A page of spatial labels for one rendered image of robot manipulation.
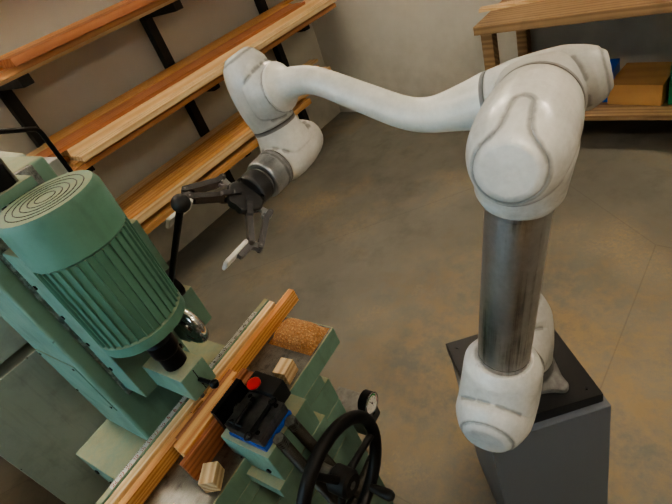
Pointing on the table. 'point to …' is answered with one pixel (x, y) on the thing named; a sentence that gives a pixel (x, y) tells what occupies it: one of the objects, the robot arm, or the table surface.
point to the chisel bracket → (193, 367)
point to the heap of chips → (298, 335)
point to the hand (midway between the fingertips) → (199, 241)
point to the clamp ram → (229, 402)
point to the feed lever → (177, 235)
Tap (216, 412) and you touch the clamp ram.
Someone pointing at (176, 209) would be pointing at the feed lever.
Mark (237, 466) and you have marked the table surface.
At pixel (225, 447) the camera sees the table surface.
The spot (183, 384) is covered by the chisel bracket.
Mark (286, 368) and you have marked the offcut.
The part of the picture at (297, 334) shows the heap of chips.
